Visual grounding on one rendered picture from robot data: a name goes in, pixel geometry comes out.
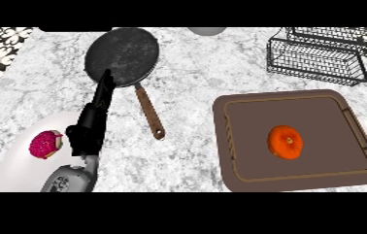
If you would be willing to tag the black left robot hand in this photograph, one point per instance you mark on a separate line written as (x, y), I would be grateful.
(90, 124)

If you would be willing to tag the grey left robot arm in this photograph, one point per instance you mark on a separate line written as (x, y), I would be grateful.
(69, 178)

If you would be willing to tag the orange squash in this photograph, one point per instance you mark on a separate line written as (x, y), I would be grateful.
(284, 142)

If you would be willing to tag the brown tray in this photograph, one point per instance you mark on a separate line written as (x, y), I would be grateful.
(290, 140)

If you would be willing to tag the pink frosted cupcake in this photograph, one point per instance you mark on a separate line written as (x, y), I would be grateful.
(44, 144)

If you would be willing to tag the white plate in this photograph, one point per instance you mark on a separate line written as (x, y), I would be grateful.
(28, 166)

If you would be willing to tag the black white patterned tile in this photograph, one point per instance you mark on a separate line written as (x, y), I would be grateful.
(10, 45)

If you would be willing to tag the grey round object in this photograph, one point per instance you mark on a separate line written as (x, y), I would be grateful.
(206, 30)

